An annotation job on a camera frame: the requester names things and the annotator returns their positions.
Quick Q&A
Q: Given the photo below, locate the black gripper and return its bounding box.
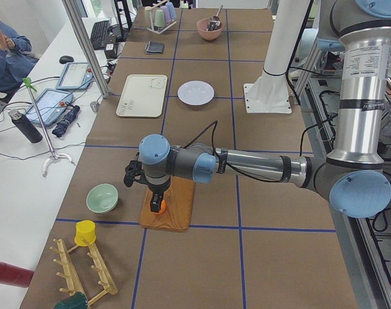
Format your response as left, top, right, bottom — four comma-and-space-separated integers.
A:
146, 174, 170, 213

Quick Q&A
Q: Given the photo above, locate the orange fruit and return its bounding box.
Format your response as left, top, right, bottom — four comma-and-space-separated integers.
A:
157, 200, 167, 214

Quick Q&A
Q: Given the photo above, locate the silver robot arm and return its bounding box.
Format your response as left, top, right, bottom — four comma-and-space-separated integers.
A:
138, 1, 391, 218

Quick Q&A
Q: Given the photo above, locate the wooden tray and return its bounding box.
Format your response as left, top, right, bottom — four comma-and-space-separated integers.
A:
138, 176, 195, 232

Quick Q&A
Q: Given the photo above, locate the cream bear tray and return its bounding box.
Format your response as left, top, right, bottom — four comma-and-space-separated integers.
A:
115, 74, 167, 118

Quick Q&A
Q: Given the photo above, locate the green ceramic bowl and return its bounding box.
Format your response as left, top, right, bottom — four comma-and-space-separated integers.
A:
86, 183, 119, 214

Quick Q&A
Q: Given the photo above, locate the yellow cup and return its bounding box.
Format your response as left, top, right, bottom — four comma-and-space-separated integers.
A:
74, 220, 97, 247

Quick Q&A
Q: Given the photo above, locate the white plate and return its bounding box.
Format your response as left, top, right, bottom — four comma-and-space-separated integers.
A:
178, 80, 215, 106

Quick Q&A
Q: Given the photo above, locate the wooden cup rack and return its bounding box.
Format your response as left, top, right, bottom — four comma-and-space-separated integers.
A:
50, 238, 119, 308

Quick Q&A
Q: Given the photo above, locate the folded navy umbrella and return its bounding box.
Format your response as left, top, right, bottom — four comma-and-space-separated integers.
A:
52, 105, 81, 138

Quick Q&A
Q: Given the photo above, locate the dark green cup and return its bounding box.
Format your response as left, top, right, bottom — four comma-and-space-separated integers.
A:
54, 292, 88, 309

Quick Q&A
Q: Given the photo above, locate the far teach pendant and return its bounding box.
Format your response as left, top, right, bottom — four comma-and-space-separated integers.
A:
55, 62, 93, 91

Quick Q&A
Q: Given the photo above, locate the black water bottle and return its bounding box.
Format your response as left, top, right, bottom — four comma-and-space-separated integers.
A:
8, 109, 43, 144

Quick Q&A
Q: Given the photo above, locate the grey folded cloth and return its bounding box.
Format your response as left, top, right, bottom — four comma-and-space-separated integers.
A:
145, 41, 164, 54

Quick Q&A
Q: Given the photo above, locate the small black box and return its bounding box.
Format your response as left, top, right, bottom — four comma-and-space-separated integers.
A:
104, 43, 118, 59

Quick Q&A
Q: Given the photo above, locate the black computer mouse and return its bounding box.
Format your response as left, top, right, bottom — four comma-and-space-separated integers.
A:
59, 55, 74, 64

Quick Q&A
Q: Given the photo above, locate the red cylinder bottle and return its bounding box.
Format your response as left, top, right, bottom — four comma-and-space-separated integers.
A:
0, 261, 34, 288

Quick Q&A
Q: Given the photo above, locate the metal stand with green clip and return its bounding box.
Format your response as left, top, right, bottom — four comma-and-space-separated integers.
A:
23, 77, 76, 178

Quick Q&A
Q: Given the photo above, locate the black keyboard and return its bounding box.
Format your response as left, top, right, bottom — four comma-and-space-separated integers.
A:
90, 19, 110, 50

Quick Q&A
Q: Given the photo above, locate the green pastel cup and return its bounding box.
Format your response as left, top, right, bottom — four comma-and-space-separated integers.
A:
154, 9, 166, 30

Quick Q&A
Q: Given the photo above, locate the pink bowl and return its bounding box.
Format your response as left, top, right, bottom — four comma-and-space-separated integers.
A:
196, 18, 224, 41

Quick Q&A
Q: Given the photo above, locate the purple pastel cup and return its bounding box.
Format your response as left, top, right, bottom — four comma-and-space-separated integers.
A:
160, 5, 171, 24

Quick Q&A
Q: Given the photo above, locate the blue pastel cup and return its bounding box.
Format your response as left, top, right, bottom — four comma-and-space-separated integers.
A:
166, 2, 176, 20

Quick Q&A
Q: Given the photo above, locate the white cup rack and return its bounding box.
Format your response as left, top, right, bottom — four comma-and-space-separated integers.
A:
144, 0, 176, 34

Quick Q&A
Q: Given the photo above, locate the person in blue hoodie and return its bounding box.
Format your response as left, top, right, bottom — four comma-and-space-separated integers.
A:
0, 21, 38, 93

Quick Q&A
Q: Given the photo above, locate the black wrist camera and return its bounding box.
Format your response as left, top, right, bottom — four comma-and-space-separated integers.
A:
124, 160, 147, 187

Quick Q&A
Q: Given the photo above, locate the white camera pillar base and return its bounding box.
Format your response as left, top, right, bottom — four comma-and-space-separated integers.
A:
243, 0, 312, 114

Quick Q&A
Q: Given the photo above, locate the aluminium frame post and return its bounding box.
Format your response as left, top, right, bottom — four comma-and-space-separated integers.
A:
62, 0, 110, 98

